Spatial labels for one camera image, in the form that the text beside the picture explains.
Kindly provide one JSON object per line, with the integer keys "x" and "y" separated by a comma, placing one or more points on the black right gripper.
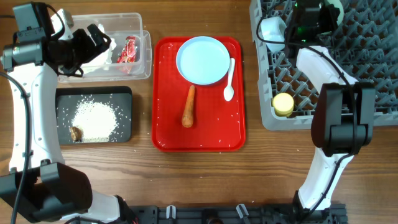
{"x": 328, "y": 11}

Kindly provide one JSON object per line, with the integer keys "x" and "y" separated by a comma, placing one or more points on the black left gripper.
{"x": 81, "y": 36}

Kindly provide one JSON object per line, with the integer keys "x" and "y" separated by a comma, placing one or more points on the green bowl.
{"x": 337, "y": 4}

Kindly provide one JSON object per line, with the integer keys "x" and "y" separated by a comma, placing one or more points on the blue bowl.
{"x": 272, "y": 29}

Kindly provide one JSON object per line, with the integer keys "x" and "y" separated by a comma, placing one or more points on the white rice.
{"x": 93, "y": 119}

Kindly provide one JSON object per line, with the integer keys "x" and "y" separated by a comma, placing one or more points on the brown food scrap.
{"x": 76, "y": 134}

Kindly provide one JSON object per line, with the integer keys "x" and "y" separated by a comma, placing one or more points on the yellow cup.
{"x": 283, "y": 104}

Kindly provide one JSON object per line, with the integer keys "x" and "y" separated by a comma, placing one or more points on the light blue plate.
{"x": 203, "y": 60}

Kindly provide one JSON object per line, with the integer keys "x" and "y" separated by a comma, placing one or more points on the orange carrot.
{"x": 187, "y": 117}

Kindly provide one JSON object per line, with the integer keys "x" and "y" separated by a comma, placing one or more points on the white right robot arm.
{"x": 343, "y": 118}

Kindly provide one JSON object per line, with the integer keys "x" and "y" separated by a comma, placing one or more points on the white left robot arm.
{"x": 40, "y": 186}

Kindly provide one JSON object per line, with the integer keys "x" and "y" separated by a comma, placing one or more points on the clear plastic waste bin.
{"x": 121, "y": 25}

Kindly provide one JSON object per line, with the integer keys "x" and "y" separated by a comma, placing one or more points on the grey dishwasher rack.
{"x": 364, "y": 45}

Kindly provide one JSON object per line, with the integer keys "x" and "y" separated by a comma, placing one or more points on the black waste tray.
{"x": 93, "y": 93}

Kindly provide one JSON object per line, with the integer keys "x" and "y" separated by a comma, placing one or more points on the white crumpled tissue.
{"x": 99, "y": 66}

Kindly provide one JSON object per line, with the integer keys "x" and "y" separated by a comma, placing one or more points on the red snack wrapper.
{"x": 128, "y": 54}

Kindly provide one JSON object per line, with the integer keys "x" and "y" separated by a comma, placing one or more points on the white plastic spoon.
{"x": 228, "y": 90}

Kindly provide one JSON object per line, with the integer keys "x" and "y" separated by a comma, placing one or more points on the red serving tray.
{"x": 218, "y": 125}

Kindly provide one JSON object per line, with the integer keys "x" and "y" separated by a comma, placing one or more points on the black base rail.
{"x": 268, "y": 214}

